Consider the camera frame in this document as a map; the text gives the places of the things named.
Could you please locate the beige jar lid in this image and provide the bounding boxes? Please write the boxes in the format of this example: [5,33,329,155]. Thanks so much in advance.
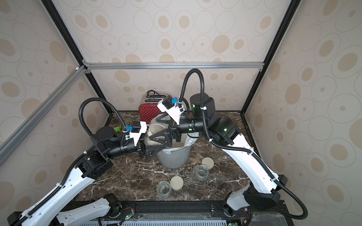
[202,157,215,169]
[170,176,184,191]

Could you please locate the glass jar with rice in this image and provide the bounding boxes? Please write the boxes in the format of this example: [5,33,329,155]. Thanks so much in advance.
[194,165,209,181]

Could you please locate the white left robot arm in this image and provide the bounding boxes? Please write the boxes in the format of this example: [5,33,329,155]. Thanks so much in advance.
[8,122,171,226]

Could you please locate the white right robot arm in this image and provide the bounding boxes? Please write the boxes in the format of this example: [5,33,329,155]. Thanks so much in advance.
[150,94,287,211]

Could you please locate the white plastic bin liner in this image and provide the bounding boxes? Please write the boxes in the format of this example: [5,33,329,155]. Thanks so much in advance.
[149,115,199,154]

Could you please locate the red polka dot toaster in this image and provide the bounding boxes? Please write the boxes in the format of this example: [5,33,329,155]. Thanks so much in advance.
[139,94,166,124]

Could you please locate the green snack packet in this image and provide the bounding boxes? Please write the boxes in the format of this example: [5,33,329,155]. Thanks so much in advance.
[114,126,122,132]

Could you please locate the black toaster power cord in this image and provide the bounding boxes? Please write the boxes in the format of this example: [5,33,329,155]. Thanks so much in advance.
[146,89,166,98]

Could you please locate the aluminium horizontal back rail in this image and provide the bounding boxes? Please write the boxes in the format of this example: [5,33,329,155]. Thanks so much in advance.
[86,62,264,70]

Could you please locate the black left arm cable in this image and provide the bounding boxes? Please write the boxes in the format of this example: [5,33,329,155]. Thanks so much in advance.
[12,97,128,226]

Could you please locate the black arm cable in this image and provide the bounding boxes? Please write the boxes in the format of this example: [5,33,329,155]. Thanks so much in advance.
[12,97,128,226]
[179,68,308,220]

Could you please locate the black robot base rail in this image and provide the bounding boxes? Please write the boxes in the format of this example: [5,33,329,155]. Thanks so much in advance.
[56,193,286,226]

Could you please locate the black vertical frame post left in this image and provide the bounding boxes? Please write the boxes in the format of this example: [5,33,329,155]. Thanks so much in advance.
[41,0,106,99]

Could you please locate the black vertical frame post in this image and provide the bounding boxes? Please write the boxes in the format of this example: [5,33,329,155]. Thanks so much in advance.
[41,0,106,99]
[240,0,301,116]

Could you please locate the aluminium left side rail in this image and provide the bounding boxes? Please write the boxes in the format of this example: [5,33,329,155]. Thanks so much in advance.
[1,66,85,165]

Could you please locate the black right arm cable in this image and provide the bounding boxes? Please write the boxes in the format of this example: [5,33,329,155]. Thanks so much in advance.
[179,68,308,220]

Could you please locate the black vertical frame post right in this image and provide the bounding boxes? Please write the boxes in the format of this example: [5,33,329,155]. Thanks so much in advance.
[240,0,301,116]

